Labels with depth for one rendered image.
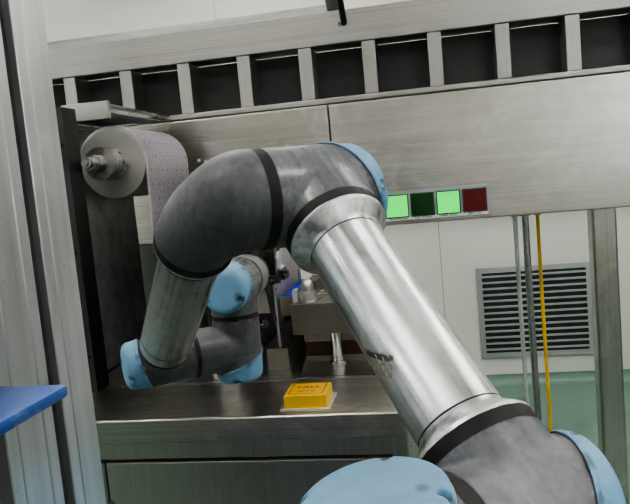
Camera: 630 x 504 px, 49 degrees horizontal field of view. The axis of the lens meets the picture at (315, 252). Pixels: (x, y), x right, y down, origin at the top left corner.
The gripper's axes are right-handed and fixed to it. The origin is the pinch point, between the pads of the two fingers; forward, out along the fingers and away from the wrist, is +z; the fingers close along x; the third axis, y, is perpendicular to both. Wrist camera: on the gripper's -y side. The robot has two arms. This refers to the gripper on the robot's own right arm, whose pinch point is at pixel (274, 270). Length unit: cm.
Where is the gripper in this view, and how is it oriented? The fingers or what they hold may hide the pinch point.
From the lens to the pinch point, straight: 140.6
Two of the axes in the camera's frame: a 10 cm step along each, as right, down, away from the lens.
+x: -9.8, 0.7, 1.7
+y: -0.9, -9.9, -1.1
